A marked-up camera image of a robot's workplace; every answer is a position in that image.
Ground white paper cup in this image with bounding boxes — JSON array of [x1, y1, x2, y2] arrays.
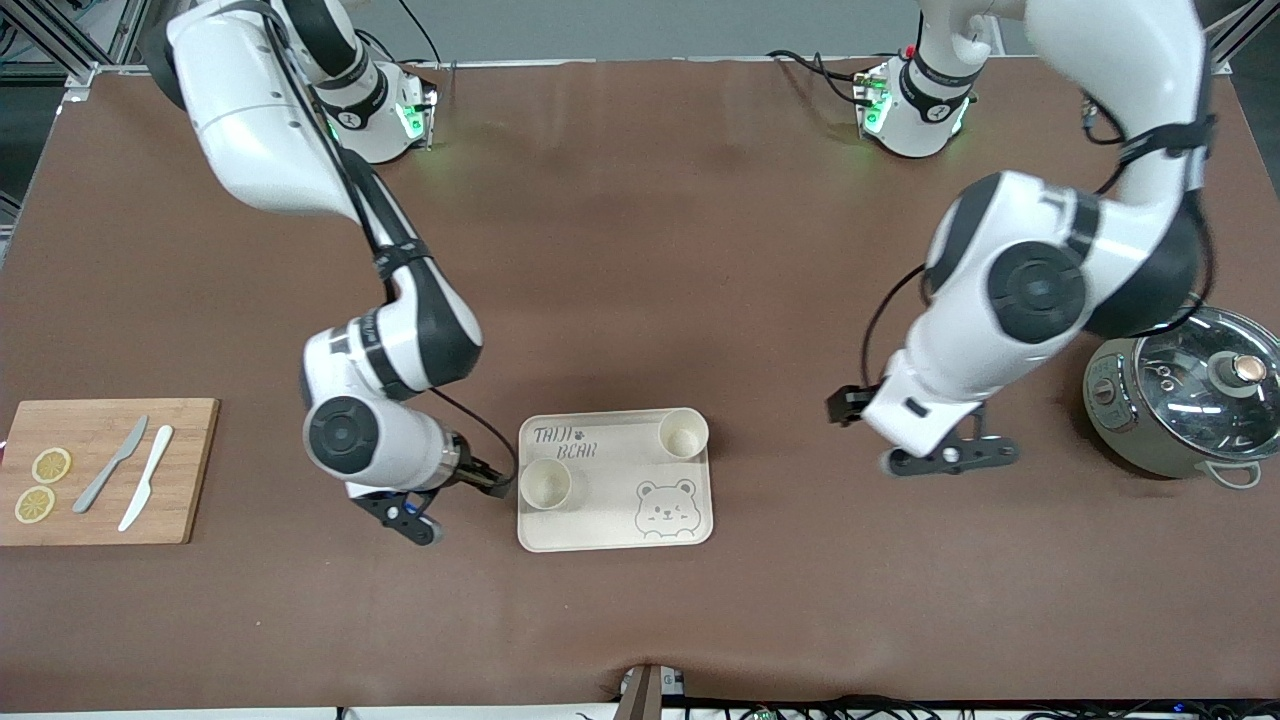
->
[[518, 458, 574, 512], [658, 407, 711, 462]]

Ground cream bear print tray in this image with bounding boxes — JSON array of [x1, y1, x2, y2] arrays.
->
[[516, 407, 715, 554]]

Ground grey pot glass lid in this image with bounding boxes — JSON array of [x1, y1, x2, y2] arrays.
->
[[1083, 305, 1280, 491]]

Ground brown table cover mat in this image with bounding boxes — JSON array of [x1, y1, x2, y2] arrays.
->
[[0, 55, 1280, 713]]

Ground white plastic knife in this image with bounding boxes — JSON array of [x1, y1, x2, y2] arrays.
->
[[117, 425, 175, 533]]

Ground grey plastic knife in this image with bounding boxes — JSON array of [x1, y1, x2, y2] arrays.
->
[[72, 415, 150, 515]]

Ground bamboo cutting board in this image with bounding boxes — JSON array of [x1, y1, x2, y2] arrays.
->
[[0, 398, 221, 547]]

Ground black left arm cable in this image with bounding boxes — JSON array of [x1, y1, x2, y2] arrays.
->
[[860, 95, 1216, 393]]

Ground metal table edge bracket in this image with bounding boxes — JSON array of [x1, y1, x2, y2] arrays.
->
[[614, 662, 687, 720]]

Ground black left arm base cables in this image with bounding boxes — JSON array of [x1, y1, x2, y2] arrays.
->
[[765, 48, 881, 107]]

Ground black right arm base cable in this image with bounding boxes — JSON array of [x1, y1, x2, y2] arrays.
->
[[395, 0, 458, 69]]

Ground aluminium frame profile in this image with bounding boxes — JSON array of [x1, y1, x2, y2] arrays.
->
[[0, 0, 161, 103], [1200, 0, 1280, 77]]

